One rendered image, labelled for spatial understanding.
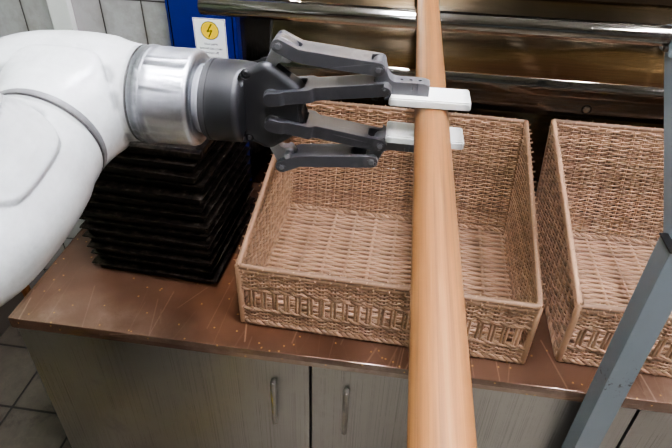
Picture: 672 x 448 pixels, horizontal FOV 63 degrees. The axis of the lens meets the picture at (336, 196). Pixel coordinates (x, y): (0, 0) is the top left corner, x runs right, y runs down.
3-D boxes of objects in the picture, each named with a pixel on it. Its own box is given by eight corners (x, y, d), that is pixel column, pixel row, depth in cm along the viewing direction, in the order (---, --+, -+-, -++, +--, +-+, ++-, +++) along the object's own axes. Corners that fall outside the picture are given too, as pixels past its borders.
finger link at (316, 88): (274, 91, 52) (271, 77, 51) (393, 81, 50) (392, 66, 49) (265, 109, 49) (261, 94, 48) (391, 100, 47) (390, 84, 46)
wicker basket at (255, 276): (292, 188, 148) (289, 93, 132) (507, 214, 141) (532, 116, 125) (235, 325, 109) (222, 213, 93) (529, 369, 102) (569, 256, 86)
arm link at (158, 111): (172, 115, 58) (227, 120, 57) (136, 160, 51) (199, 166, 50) (158, 29, 53) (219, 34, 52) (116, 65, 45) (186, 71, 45)
